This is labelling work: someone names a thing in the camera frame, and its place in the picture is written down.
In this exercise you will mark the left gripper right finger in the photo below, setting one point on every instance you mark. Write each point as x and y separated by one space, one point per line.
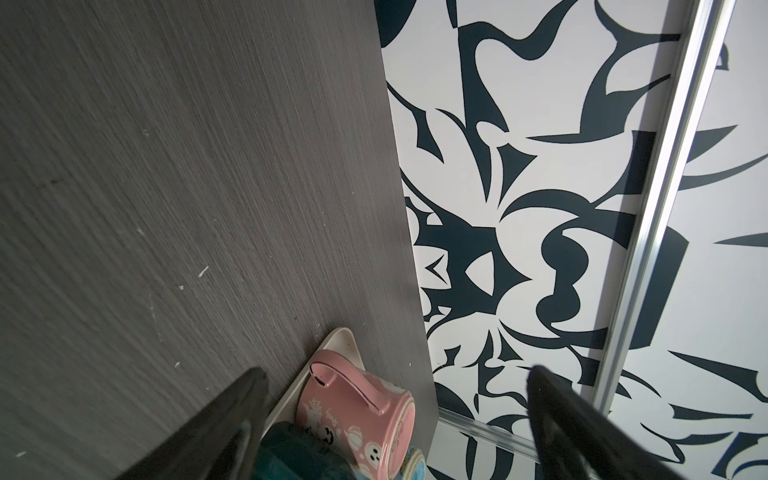
573 439

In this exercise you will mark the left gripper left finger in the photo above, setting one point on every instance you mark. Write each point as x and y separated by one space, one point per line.
220 442

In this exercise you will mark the dark green mug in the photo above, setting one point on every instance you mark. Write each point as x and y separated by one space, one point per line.
287 452

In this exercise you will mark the pink ghost print mug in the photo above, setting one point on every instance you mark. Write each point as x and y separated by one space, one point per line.
365 418

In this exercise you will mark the blue butterfly mug yellow inside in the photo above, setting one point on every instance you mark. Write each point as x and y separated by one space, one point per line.
414 466

